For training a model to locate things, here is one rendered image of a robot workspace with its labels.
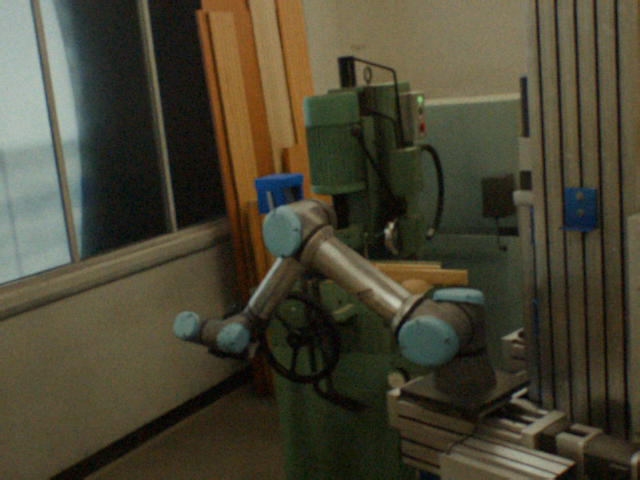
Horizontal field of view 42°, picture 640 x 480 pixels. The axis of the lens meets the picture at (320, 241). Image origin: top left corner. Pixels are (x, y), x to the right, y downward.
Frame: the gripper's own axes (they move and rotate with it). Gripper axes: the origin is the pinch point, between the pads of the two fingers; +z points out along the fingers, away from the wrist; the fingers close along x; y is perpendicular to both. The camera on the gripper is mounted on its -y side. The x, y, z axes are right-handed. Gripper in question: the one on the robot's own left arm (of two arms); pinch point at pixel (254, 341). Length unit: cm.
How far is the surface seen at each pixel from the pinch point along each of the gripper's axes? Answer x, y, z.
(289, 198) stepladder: -52, -75, 85
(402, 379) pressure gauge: 39.5, 4.0, 22.1
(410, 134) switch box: 26, -79, 32
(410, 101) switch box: 27, -89, 27
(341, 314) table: 22.6, -11.9, 9.5
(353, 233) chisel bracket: 15, -42, 24
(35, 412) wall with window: -117, 31, 33
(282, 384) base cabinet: -7.1, 8.9, 31.8
